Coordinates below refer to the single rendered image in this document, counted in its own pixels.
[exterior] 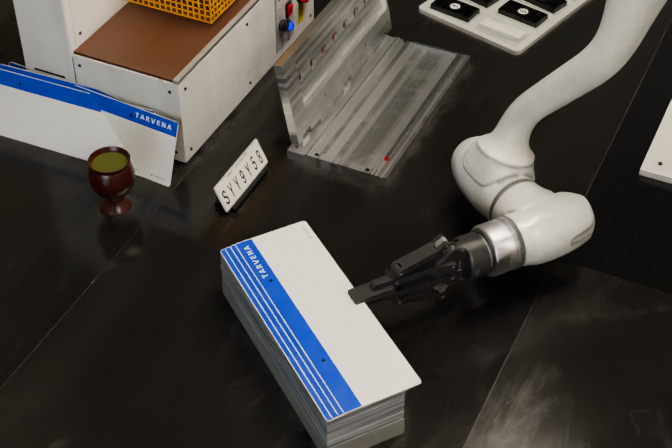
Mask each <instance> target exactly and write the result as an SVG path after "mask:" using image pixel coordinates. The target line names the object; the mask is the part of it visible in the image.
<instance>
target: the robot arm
mask: <svg viewBox="0 0 672 448"><path fill-rule="evenodd" d="M666 2H667V0H606V3H605V8H604V12H603V16H602V20H601V23H600V26H599V29H598V31H597V33H596V35H595V37H594V38H593V40H592V41H591V42H590V43H589V45H588V46H587V47H586V48H585V49H584V50H582V51H581V52H580V53H579V54H578V55H576V56H575V57H573V58H572V59H571V60H569V61H568V62H566V63H565V64H563V65H562V66H560V67H559V68H558V69H556V70H555V71H553V72H552V73H550V74H549V75H548V76H546V77H545V78H543V79H542V80H540V81H539V82H538V83H536V84H535V85H533V86H532V87H530V88H529V89H528V90H526V91H525V92H524V93H522V94H521V95H520V96H519V97H518V98H517V99H516V100H515V101H514V102H513V103H512V104H511V105H510V106H509V107H508V109H507V110H506V111H505V113H504V115H503V116H502V118H501V119H500V121H499V123H498V124H497V126H496V128H495V129H494V130H493V131H492V132H491V133H489V134H485V135H483V136H476V137H471V138H468V139H466V140H464V141H463V142H461V143H460V144H459V145H458V146H457V148H456V149H455V151H454V153H453V155H452V159H451V169H452V173H453V177H454V179H455V181H456V183H457V185H458V187H459V189H460V190H461V192H462V193H463V194H464V196H465V197H466V198H467V199H468V201H469V202H470V203H471V204H472V205H473V207H474V208H475V209H476V210H477V211H478V212H479V213H480V214H481V215H482V216H484V217H485V218H486V219H488V220H489V221H488V222H485V223H482V224H479V225H476V226H474V227H473V228H472V230H471V232H469V233H467V234H464V235H461V236H458V237H456V238H454V239H453V240H452V241H451V242H448V241H447V239H446V238H445V237H444V236H443V235H442V234H439V235H438V236H436V237H435V238H434V239H433V240H432V241H431V242H429V243H427V244H426V245H424V246H422V247H420V248H418V249H416V250H415V251H413V252H411V253H409V254H407V255H405V256H404V257H402V258H400V259H398V260H396V261H394V262H393V263H391V265H390V267H391V271H389V270H388V268H387V269H386V270H385V271H384V273H385V276H382V277H379V278H377V279H374V280H372V281H370V282H368V283H366V284H363V285H360V286H357V287H354V288H352V289H349V290H348V295H349V296H350V297H351V299H352V300H353V302H354V303H355V304H356V305H358V304H361V303H364V302H365V304H366V305H370V304H373V303H378V302H381V301H383V300H386V299H389V298H392V299H393V301H394V302H395V303H396V304H397V305H401V304H406V303H412V302H417V301H422V300H427V299H433V298H436V299H444V298H445V297H446V294H445V293H444V291H445V290H446V288H447V287H448V286H450V285H453V284H455V283H456V282H457V281H459V280H466V281H472V280H475V279H477V278H480V277H483V276H486V275H487V276H490V277H495V276H498V275H500V274H503V273H506V272H508V271H511V270H515V269H518V268H519V267H523V266H528V265H538V264H542V263H545V262H548V261H551V260H554V259H557V258H559V257H561V256H563V255H565V254H567V253H569V252H571V251H573V250H575V249H576V248H578V247H580V246H581V245H582V244H584V243H585V242H586V241H588V240H589V239H590V238H591V236H592V233H593V231H594V226H595V218H594V213H593V210H592V208H591V206H590V204H589V202H588V200H587V199H586V198H585V197H584V196H582V195H580V194H575V193H569V192H558V193H553V192H552V191H550V190H547V189H545V188H543V187H540V186H539V185H537V184H536V183H535V182H534V181H535V174H534V159H535V155H534V153H533V151H532V150H531V149H530V146H529V139H530V135H531V133H532V130H533V128H534V127H535V125H536V124H537V123H538V122H539V121H540V120H541V119H543V118H544V117H546V116H547V115H549V114H551V113H553V112H554V111H556V110H558V109H560V108H561V107H563V106H565V105H567V104H568V103H570V102H572V101H574V100H575V99H577V98H579V97H581V96H582V95H584V94H586V93H588V92H589V91H591V90H593V89H594V88H596V87H598V86H600V85H601V84H603V83H604V82H606V81H607V80H608V79H610V78H611V77H612V76H613V75H615V74H616V73H617V72H618V71H619V70H620V69H621V68H622V67H623V66H624V65H625V64H626V62H627V61H628V60H629V59H630V57H631V56H632V55H633V53H634V52H635V51H636V49H637V48H638V46H639V45H640V43H641V41H642V40H643V38H644V37H645V35H646V33H647V32H648V30H649V28H650V27H651V25H652V23H653V22H654V20H655V19H656V17H657V15H658V14H659V12H660V11H661V9H662V8H663V6H664V5H665V3H666ZM400 266H402V267H400Z"/></svg>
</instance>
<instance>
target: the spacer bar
mask: <svg viewBox="0 0 672 448"><path fill-rule="evenodd" d="M479 28H480V29H483V30H485V31H488V32H491V33H493V34H496V35H499V36H501V37H504V38H506V39H509V40H512V41H514V42H517V43H519V42H520V41H521V40H522V39H523V38H525V37H526V32H524V31H522V30H519V29H516V28H514V27H511V26H509V25H506V24H503V23H501V22H498V21H495V20H493V19H490V18H486V19H485V20H483V21H482V22H481V23H480V26H479Z"/></svg>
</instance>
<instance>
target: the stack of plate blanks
mask: <svg viewBox="0 0 672 448"><path fill-rule="evenodd" d="M225 249H226V248H225ZM225 249H222V250H221V251H220V255H221V271H222V288H223V294H224V295H225V297H226V299H227V300H228V302H229V304H230V305H231V307H232V309H233V310H234V312H235V313H236V315H237V317H238V318H239V320H240V322H241V323H242V325H243V327H244V328H245V330H246V331H247V333H248V335H249V336H250V338H251V340H252V341H253V343H254V345H255V346H256V348H257V350H258V351H259V353H260V354H261V356H262V358H263V359H264V361H265V363H266V364H267V366H268V368H269V369H270V371H271V373H272V374H273V376H274V377H275V379H276V381H277V382H278V384H279V386H280V387H281V389H282V391H283V392H284V394H285V395H286V397H287V399H288V400H289V402H290V404H291V405H292V407H293V409H294V410H295V412H296V414H297V415H298V417H299V418H300V420H301V422H302V423H303V425H304V427H305V428H306V430H307V432H308V433H309V435H310V436H311V438H312V440H313V441H314V443H315V445H316V446H317V448H369V447H371V446H374V445H376V444H379V443H381V442H383V441H386V440H388V439H391V438H393V437H396V436H398V435H401V434H403V433H404V422H405V419H404V418H403V417H404V398H405V397H404V396H405V391H404V392H402V393H399V394H397V395H394V396H392V397H389V398H387V399H384V400H382V401H379V402H377V403H374V404H372V405H369V406H367V407H364V408H362V409H359V410H357V411H354V412H352V413H349V414H347V415H344V416H342V417H339V418H337V419H332V418H331V417H330V415H329V414H328V412H327V410H326V409H325V407H324V406H323V404H322V402H321V401H320V399H319V398H318V396H317V395H316V393H315V391H314V390H313V388H312V387H311V385H310V384H309V382H308V380H307V379H306V377H305V376H304V374H303V373H302V371H301V369H300V368H299V366H298V365H297V363H296V361H295V360H294V358H293V357H292V355H291V354H290V352H289V350H288V349H287V347H286V346H285V344H284V343H283V341H282V339H281V338H280V336H279V335H278V333H277V332H276V330H275V328H274V327H273V325H272V324H271V322H270V320H269V319H268V317H267V316H266V314H265V313H264V311H263V309H262V308H261V306H260V305H259V303H258V302H257V300H256V298H255V297H254V295H253V294H252V292H251V290H250V289H249V287H248V286H247V284H246V283H245V281H244V279H243V278H242V276H241V275H240V273H239V272H238V270H237V268H236V267H235V265H234V264H233V262H232V261H231V259H230V257H229V256H228V254H227V253H226V251H225Z"/></svg>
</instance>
